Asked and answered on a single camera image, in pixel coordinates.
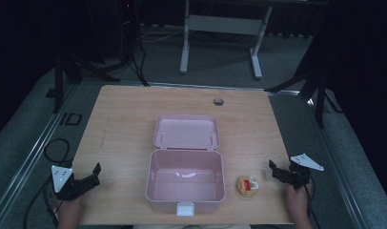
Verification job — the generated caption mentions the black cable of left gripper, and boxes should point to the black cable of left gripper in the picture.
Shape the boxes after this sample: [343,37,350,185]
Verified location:
[22,137,71,229]

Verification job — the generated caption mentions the black stand with legs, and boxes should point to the black stand with legs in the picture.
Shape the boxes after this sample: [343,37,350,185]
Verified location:
[45,37,121,115]
[265,60,344,129]

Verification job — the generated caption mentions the round yellow snack packet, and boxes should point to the round yellow snack packet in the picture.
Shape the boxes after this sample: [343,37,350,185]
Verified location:
[235,175,260,198]

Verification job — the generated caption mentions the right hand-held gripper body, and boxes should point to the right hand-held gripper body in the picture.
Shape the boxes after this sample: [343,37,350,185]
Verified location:
[284,153,325,191]

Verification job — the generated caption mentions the white metal desk frame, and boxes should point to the white metal desk frame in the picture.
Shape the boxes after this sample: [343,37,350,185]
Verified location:
[179,0,274,80]

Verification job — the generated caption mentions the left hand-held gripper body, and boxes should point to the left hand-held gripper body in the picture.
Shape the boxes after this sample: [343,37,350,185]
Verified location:
[51,165,89,201]

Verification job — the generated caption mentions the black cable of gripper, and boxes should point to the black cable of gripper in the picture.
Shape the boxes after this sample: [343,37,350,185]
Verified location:
[22,137,71,229]
[303,177,323,229]

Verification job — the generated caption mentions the metal floor rail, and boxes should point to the metal floor rail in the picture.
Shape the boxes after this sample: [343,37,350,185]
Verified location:
[0,83,81,223]

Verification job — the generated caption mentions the white cable on floor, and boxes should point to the white cable on floor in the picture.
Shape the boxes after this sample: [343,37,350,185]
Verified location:
[139,28,185,44]

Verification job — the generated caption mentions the person's left hand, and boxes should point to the person's left hand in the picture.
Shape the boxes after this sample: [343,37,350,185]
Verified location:
[55,194,85,221]

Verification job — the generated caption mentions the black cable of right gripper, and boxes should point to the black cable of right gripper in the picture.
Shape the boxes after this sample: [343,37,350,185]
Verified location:
[303,177,323,229]

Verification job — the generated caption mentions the person's right hand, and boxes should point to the person's right hand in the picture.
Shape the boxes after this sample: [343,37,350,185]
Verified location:
[284,182,312,216]

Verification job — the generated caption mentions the black cables on floor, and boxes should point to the black cables on floor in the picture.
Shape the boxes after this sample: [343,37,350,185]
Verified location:
[117,17,151,88]

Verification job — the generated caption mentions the pink plastic box with lid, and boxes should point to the pink plastic box with lid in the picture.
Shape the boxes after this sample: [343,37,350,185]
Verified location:
[145,114,227,218]

